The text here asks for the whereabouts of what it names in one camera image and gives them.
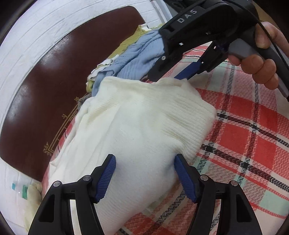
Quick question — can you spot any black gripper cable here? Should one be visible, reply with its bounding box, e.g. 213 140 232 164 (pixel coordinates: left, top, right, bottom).
223 0 289 64

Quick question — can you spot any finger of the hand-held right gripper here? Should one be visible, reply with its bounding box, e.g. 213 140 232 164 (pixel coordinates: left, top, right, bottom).
174 42 230 80
148 53 188 82

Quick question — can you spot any red plaid bed sheet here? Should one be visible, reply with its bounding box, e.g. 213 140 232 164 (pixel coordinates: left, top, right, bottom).
42 44 289 235

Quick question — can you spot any pale yellow cloth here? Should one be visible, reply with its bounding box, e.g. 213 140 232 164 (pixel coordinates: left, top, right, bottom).
24 182 49 233

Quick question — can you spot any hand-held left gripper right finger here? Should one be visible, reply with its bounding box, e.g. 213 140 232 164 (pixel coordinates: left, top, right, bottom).
174 154 263 235

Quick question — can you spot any white knit sweater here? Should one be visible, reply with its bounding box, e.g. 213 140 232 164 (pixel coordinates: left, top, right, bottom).
48 76 217 235

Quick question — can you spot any light blue knit garment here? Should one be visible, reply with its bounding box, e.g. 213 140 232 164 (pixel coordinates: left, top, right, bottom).
91 29 167 96

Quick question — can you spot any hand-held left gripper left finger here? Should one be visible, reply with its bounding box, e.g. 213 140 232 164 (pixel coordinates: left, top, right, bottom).
27 154 117 235

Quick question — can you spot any person's right hand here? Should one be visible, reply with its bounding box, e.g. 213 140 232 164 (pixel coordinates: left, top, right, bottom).
228 21 289 91

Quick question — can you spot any green label water bottle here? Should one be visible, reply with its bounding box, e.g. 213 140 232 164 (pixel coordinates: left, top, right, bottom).
11 180 31 200

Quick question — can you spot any dark red wooden headboard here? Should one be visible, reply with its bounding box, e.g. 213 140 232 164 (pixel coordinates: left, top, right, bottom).
0 6 147 182

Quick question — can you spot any grey knit garment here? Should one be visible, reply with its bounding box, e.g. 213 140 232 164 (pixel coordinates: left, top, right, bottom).
77 94 93 112

